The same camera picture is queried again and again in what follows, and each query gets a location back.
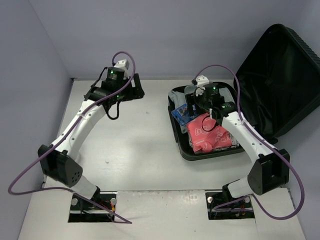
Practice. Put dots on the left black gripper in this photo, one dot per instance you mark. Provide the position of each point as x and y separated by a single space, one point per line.
136 88

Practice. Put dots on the grey garment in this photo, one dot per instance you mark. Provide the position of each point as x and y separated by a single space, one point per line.
178 97

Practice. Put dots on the pink patterned garment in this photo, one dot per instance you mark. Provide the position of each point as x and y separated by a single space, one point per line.
205 136

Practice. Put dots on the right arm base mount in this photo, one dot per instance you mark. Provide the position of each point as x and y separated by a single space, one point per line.
239 210

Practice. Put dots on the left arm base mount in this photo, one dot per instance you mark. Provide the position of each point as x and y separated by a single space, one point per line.
82 211

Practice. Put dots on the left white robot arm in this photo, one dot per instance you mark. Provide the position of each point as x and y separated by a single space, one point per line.
58 160

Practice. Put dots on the blue card packet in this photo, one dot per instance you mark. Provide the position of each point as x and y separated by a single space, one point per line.
182 116

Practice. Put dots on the black hard-shell suitcase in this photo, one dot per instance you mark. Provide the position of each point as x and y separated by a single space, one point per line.
278 84

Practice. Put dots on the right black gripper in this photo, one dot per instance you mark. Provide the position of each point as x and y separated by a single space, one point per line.
189 104

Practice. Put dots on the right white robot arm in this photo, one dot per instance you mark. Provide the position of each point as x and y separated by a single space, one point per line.
270 168

